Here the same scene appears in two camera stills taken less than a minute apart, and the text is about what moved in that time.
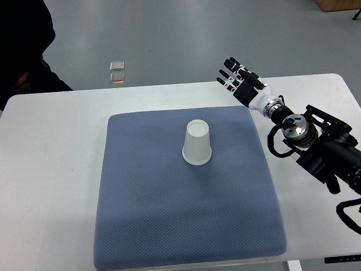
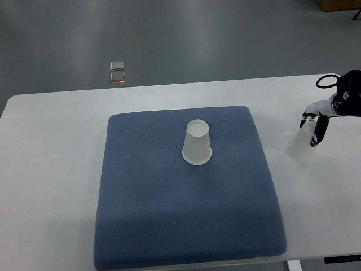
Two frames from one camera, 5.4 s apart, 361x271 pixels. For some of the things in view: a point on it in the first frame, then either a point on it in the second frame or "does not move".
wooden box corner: x=326 y=5 does not move
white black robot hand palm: x=255 y=99 to x=323 y=106
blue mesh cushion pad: x=155 y=209 does not move
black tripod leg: x=356 y=15 does not move
